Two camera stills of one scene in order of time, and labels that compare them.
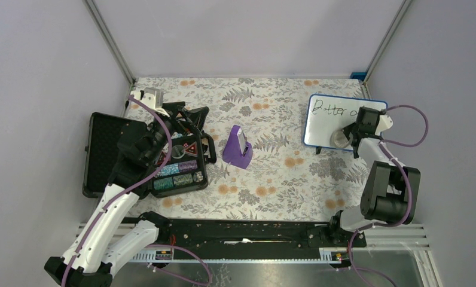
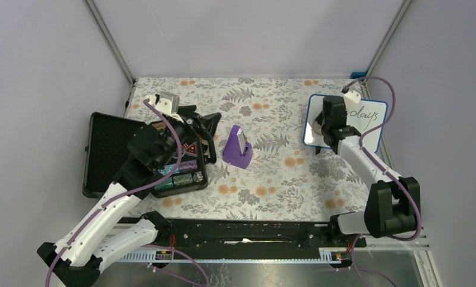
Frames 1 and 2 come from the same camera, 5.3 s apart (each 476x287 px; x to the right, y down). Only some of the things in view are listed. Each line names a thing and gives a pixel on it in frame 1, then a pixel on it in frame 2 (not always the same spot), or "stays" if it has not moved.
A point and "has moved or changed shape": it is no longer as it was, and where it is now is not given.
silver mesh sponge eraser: (338, 140) has moved or changed shape
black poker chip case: (185, 170) stays
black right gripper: (348, 129) -> (319, 119)
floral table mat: (262, 170) stays
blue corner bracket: (358, 75) stays
